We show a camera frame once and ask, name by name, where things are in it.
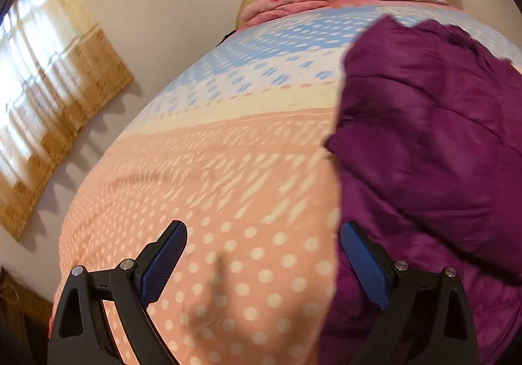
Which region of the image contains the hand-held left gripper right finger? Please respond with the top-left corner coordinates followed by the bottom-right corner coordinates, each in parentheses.
top-left (340, 221), bottom-right (479, 365)

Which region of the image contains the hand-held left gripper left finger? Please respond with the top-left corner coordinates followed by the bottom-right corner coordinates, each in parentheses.
top-left (47, 220), bottom-right (189, 365)

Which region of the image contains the purple puffer jacket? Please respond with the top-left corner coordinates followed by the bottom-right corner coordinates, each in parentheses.
top-left (316, 15), bottom-right (522, 365)

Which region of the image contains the polka dot bedspread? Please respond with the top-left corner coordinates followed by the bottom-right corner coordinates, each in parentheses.
top-left (48, 0), bottom-right (515, 365)

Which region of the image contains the dark wooden furniture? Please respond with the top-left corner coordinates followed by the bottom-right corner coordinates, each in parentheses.
top-left (0, 266), bottom-right (54, 365)

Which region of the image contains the golden floral window curtain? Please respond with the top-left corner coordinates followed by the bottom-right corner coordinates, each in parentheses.
top-left (0, 0), bottom-right (135, 244)

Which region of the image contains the pink folded blanket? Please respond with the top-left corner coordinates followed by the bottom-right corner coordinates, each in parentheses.
top-left (238, 0), bottom-right (336, 30)

